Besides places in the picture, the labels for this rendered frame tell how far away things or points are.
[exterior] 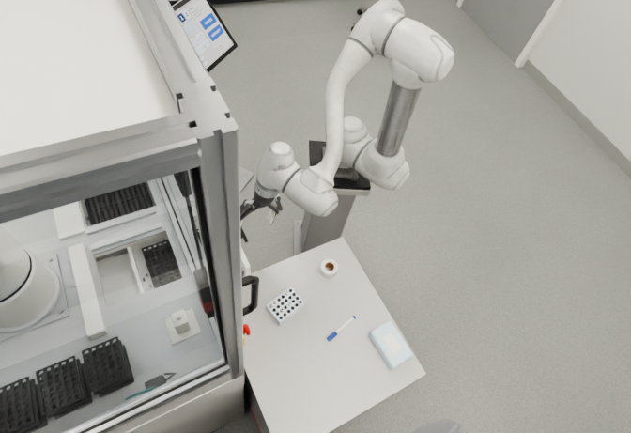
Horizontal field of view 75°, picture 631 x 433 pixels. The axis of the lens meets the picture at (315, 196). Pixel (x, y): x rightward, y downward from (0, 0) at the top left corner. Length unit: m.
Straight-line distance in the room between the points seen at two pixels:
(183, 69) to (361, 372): 1.31
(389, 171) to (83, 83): 1.37
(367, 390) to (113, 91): 1.33
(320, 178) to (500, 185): 2.29
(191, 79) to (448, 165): 2.96
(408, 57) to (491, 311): 1.87
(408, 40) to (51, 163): 1.09
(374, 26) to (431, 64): 0.21
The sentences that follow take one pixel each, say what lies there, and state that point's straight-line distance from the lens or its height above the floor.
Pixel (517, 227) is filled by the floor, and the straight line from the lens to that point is 3.23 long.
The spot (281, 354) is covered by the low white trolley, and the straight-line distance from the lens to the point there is 1.56.
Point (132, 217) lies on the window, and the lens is 0.48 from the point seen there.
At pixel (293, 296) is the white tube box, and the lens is 1.59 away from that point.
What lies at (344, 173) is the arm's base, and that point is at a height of 0.81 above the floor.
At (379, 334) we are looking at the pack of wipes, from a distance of 1.60.
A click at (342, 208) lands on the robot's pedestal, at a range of 2.12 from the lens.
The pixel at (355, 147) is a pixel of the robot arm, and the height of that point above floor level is 1.00.
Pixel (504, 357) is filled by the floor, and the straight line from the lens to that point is 2.74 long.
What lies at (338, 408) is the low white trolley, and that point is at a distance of 1.55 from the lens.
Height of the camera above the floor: 2.27
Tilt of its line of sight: 54 degrees down
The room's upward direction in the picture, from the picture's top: 13 degrees clockwise
